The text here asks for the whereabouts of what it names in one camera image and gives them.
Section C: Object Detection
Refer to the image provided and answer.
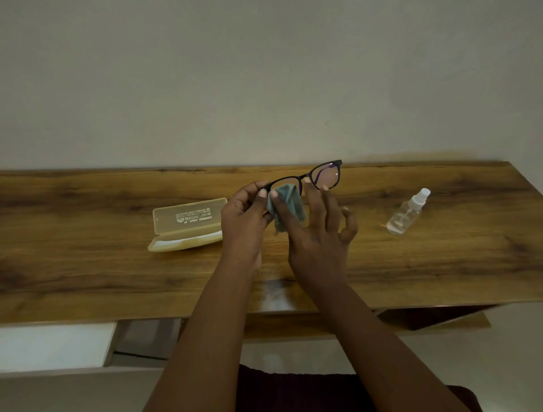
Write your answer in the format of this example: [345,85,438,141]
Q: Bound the person's right forearm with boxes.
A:
[305,282,472,412]

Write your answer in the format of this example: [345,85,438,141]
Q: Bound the person's left forearm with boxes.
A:
[144,254,262,412]

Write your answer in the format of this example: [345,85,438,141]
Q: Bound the black framed eyeglasses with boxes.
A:
[261,159,343,196]

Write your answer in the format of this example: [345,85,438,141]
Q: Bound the white cabinet drawer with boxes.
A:
[0,321,118,374]

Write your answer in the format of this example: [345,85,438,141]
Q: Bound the person's left hand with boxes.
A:
[220,180,274,272]

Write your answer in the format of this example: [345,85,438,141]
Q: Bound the dark maroon garment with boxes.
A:
[235,364,484,412]

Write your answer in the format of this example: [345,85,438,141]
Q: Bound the person's right hand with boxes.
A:
[270,177,359,294]

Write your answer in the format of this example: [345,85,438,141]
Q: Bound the wooden under-table shelf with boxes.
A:
[244,304,493,342]

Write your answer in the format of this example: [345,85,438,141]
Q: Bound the yellow translucent glasses case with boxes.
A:
[147,198,229,254]

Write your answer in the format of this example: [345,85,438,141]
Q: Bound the clear spray bottle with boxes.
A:
[385,188,432,237]

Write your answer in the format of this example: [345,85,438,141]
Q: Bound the blue cleaning cloth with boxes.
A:
[266,183,307,233]

